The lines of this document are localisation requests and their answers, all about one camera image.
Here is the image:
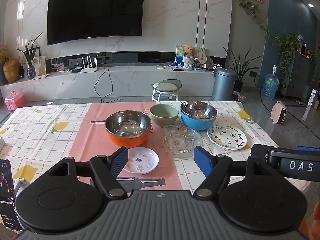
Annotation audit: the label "brown round vase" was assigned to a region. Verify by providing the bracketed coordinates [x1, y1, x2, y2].
[2, 58, 20, 83]

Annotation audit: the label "small white sticker plate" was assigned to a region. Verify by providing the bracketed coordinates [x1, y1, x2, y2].
[122, 147, 160, 175]

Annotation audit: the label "white fruit-print plate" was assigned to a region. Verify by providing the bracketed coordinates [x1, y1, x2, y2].
[207, 124, 247, 150]

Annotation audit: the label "teddy bear bouquet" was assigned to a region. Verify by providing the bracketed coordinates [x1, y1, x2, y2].
[182, 45, 197, 71]

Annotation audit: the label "white phone stand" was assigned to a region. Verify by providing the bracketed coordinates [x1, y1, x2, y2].
[14, 179, 30, 196]

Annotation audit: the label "green plant in blue vase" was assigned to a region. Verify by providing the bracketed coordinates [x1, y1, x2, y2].
[16, 32, 43, 80]

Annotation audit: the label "grey sideboard cabinet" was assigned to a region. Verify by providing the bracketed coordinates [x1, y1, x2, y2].
[285, 51, 318, 103]

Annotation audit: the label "black smartphone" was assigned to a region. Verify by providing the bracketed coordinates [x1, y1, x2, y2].
[0, 158, 24, 230]

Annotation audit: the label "green trailing vine plant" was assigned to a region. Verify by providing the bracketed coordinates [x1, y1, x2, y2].
[237, 0, 300, 89]

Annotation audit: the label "clear glass plate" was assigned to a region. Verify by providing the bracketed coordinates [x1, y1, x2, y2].
[156, 125, 203, 158]

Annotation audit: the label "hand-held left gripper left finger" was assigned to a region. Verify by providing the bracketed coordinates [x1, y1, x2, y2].
[47, 147, 128, 200]

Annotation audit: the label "pink fan heater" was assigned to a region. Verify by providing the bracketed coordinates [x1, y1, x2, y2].
[271, 101, 288, 125]

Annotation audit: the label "person's right forearm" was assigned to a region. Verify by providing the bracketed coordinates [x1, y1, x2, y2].
[312, 200, 320, 230]

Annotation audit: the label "checked lemon-print tablecloth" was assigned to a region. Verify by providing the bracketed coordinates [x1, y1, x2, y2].
[0, 101, 310, 200]

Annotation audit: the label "long-leaf potted plant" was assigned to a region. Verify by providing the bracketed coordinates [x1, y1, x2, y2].
[223, 46, 260, 93]

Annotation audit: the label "grey metal trash can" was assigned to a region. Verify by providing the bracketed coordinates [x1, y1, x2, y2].
[212, 68, 237, 102]

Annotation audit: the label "white photo frame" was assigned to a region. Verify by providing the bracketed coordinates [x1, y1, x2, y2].
[33, 56, 47, 77]

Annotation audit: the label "white wifi router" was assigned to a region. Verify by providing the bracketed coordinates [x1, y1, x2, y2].
[80, 55, 98, 73]

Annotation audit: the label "black power cable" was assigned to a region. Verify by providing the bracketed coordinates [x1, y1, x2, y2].
[94, 62, 111, 103]

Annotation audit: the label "assorted small bottles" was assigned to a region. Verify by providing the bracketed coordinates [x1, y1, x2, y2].
[297, 36, 316, 60]

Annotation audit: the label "pink printed table mat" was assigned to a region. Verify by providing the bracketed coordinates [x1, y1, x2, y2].
[69, 102, 183, 193]

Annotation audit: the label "round paper fan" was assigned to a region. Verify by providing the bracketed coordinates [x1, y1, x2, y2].
[195, 51, 208, 67]

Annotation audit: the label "green ceramic bowl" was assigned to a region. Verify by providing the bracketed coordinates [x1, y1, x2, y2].
[149, 104, 179, 128]

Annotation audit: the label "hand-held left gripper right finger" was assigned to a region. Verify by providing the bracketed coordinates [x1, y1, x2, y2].
[193, 146, 272, 199]

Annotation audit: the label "white long carton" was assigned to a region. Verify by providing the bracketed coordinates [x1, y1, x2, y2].
[302, 89, 317, 122]

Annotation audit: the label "patterned pink bag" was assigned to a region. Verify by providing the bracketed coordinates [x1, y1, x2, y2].
[232, 91, 247, 102]

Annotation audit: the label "dried flower vase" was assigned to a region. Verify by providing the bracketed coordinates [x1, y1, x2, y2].
[0, 44, 10, 84]

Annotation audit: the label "white marble TV cabinet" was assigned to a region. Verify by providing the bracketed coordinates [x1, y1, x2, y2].
[0, 64, 217, 103]

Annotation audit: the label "small grey swivel stool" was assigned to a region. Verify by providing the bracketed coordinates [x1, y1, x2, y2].
[151, 79, 182, 102]

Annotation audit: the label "blue water dispenser bottle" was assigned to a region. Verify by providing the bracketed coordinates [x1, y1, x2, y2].
[261, 65, 280, 100]

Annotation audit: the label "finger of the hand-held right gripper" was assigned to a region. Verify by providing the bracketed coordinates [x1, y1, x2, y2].
[251, 144, 269, 166]
[294, 145, 320, 153]

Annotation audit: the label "black wall television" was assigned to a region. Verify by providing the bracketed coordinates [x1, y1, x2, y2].
[47, 0, 145, 45]

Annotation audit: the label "blue steel bowl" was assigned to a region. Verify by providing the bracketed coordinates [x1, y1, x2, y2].
[180, 101, 218, 131]

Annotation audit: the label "pink storage box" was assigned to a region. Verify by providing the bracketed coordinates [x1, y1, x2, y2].
[4, 92, 25, 111]

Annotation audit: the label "orange steel bowl with handle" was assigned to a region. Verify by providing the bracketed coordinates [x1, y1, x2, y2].
[91, 110, 152, 148]

